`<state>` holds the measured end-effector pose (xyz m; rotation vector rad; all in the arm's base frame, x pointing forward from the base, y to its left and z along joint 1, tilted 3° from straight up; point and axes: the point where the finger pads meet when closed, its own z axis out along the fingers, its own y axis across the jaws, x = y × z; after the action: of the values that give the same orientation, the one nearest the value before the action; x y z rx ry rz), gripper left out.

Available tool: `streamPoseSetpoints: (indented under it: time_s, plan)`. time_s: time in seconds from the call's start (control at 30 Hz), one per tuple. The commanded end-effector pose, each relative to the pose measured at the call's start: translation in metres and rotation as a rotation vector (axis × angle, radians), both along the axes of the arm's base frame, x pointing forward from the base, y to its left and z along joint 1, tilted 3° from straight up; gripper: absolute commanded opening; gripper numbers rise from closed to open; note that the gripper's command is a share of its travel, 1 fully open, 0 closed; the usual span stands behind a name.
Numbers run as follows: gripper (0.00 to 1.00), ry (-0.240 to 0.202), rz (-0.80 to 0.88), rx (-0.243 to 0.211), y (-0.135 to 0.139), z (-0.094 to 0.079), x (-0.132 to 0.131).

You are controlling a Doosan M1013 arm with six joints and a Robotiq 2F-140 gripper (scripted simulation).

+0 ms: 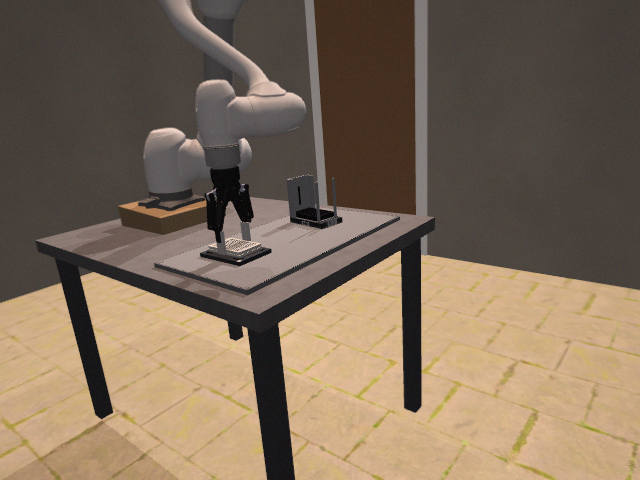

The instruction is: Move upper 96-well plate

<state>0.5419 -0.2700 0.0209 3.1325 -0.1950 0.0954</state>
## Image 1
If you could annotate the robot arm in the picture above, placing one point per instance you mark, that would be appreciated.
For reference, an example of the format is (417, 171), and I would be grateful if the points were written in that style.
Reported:
(173, 162)

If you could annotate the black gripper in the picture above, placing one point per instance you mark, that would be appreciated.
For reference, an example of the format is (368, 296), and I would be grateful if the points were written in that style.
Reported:
(226, 188)

